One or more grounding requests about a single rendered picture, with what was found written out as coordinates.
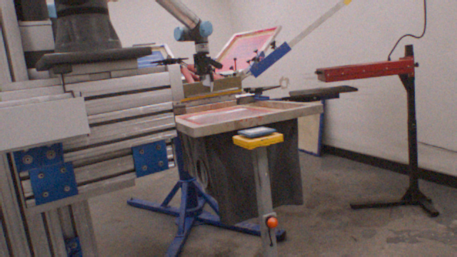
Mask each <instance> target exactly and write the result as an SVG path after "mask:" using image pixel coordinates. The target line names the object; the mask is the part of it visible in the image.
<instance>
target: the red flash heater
mask: <svg viewBox="0 0 457 257"><path fill-rule="evenodd" d="M316 70H317V71H322V72H323V74H317V75H318V80H319V81H322V82H325V83H331V82H338V81H350V80H357V79H369V78H376V77H382V76H395V75H401V74H413V60H412V58H411V57H409V56H407V57H399V59H397V60H391V61H387V60H385V61H374V62H368V63H362V64H351V65H347V66H345V65H343V66H332V67H326V68H319V69H316Z"/></svg>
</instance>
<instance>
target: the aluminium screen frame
mask: <svg viewBox="0 0 457 257"><path fill-rule="evenodd" d="M244 105H249V106H262V108H269V109H281V110H282V111H274V112H271V113H266V114H258V115H254V116H247V117H242V118H237V119H230V120H226V121H218V122H213V123H209V124H202V125H198V124H194V123H191V122H189V121H185V120H183V119H179V118H176V125H177V130H178V131H180V132H182V133H184V134H186V135H189V136H191V137H193V138H198V137H202V136H209V135H213V134H217V133H224V132H228V131H235V130H238V129H242V128H247V127H251V126H258V125H261V124H269V123H273V122H277V121H283V120H289V119H295V118H299V117H303V116H310V115H314V114H321V113H323V104H315V103H304V102H295V101H275V100H264V101H259V100H255V103H250V104H244ZM230 106H238V104H236V100H231V101H222V102H217V103H212V104H204V105H199V106H194V107H190V108H186V114H194V113H198V112H203V111H211V110H216V109H224V108H229V107H230Z"/></svg>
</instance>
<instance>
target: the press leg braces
mask: <svg viewBox="0 0 457 257"><path fill-rule="evenodd" d="M192 186H193V188H195V189H196V190H197V194H198V199H204V200H205V201H206V202H207V203H208V204H209V205H210V207H211V208H212V209H213V211H214V212H215V213H217V214H218V216H219V205H218V204H217V203H216V202H215V200H213V199H212V197H210V195H208V194H205V193H204V192H203V189H202V187H200V185H199V183H198V181H197V180H195V181H192ZM179 189H180V187H179V182H177V183H176V185H175V186H174V187H173V189H172V190H171V192H170V193H169V195H168V196H167V197H166V198H165V200H164V202H163V203H161V205H159V206H157V207H159V208H168V207H169V206H171V205H168V204H169V202H170V201H171V199H172V198H173V197H174V196H175V195H176V193H177V192H178V190H179ZM187 195H188V184H187V183H183V184H182V192H181V205H180V213H179V226H178V231H177V233H176V235H175V236H174V237H183V236H184V235H185V233H186V232H187V231H188V229H184V227H185V219H186V203H187ZM219 217H220V216H219Z"/></svg>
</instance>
